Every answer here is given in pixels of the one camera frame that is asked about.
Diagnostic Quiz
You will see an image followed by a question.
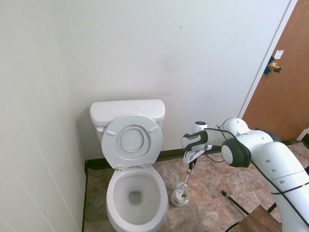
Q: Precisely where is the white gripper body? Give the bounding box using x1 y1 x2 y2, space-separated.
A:
183 149 206 165

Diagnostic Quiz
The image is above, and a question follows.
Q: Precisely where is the white toilet brush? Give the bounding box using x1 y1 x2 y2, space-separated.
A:
172 164 195 203

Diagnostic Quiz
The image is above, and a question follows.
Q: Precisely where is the white toilet brush holder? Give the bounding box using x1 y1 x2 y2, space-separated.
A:
170 183 190 208

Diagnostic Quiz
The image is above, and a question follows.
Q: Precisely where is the white toilet bowl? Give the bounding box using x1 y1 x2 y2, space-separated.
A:
105 165 169 232

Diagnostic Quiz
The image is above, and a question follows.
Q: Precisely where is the white toilet seat lid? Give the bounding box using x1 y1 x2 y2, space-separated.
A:
120 125 146 153

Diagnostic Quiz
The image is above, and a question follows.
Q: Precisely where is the white toilet tank lid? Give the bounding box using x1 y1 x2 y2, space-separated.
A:
89 99 166 127

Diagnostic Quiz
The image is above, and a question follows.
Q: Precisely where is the black baseboard strip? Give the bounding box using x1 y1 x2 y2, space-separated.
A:
81 159 89 232
85 139 309 171

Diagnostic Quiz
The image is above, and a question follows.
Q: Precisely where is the brown wooden board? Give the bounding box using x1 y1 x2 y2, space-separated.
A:
238 204 283 232

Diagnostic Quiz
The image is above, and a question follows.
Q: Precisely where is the blue tape strip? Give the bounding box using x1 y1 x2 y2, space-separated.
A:
264 56 277 76

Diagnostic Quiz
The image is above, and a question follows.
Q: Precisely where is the brown wooden door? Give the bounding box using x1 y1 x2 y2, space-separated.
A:
241 0 309 143

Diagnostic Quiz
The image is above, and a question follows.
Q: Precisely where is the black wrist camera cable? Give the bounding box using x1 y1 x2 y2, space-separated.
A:
204 124 309 232

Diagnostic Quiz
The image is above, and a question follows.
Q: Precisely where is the black floor cable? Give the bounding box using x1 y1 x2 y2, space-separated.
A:
225 220 242 232

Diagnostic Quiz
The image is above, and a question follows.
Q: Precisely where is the white door frame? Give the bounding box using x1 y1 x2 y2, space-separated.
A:
238 0 299 121

